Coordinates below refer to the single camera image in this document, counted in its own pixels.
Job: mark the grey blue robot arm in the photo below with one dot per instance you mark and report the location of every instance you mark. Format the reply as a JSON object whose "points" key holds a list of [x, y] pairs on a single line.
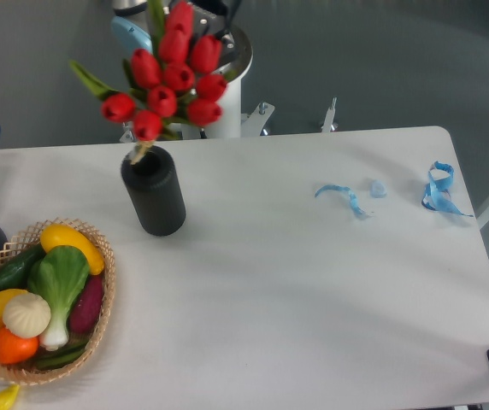
{"points": [[132, 25]]}

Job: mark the black ribbed vase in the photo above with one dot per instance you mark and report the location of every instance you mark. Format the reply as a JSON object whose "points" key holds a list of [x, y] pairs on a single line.
{"points": [[153, 186]]}

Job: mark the white steamed bun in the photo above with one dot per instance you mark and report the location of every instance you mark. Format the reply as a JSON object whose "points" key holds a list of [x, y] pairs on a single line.
{"points": [[26, 315]]}

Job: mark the orange tangerine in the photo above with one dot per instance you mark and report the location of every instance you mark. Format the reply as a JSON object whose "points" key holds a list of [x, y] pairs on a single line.
{"points": [[14, 349]]}

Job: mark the purple sweet potato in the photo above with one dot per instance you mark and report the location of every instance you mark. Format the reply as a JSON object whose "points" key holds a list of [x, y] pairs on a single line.
{"points": [[87, 309]]}

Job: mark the blue ribbon strip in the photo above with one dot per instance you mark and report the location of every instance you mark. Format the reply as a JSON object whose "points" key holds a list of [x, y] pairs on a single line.
{"points": [[351, 198]]}

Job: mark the woven bamboo basket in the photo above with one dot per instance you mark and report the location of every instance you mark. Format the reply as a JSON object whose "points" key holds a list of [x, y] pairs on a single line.
{"points": [[100, 257]]}

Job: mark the blue ribbon loop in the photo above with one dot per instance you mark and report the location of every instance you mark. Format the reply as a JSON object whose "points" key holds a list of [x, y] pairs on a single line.
{"points": [[436, 194]]}

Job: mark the dark green vegetable in basket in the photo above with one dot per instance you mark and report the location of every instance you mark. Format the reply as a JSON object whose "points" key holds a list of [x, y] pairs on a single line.
{"points": [[60, 358]]}

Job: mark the red tulip bouquet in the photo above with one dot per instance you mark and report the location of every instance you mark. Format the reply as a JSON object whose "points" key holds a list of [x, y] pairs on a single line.
{"points": [[174, 82]]}

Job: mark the small blue plastic piece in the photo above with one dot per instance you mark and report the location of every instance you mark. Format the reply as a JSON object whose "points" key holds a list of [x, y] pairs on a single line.
{"points": [[377, 189]]}

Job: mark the green cucumber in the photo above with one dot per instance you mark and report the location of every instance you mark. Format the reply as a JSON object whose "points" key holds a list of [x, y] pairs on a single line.
{"points": [[14, 273]]}

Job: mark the metal table bracket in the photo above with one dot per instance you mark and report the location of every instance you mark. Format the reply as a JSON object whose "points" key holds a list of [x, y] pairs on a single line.
{"points": [[256, 123]]}

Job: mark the metal levelling foot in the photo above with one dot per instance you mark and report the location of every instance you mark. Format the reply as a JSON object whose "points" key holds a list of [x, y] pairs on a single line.
{"points": [[329, 124]]}

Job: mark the green bok choy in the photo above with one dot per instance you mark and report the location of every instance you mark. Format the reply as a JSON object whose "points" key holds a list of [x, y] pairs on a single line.
{"points": [[59, 279]]}

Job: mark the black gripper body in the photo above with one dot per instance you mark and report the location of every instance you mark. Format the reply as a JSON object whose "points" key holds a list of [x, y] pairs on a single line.
{"points": [[214, 16]]}

